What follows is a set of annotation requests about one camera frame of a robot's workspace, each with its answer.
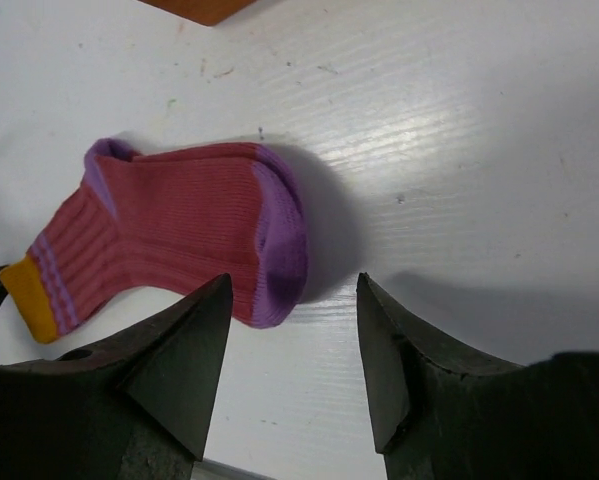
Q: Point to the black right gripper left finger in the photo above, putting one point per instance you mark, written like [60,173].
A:
[135,405]

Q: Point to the orange compartment tray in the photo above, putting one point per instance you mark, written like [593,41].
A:
[203,12]

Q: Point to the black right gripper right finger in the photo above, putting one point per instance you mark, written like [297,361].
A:
[441,409]

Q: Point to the maroon purple orange sock pair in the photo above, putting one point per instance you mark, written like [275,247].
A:
[173,221]

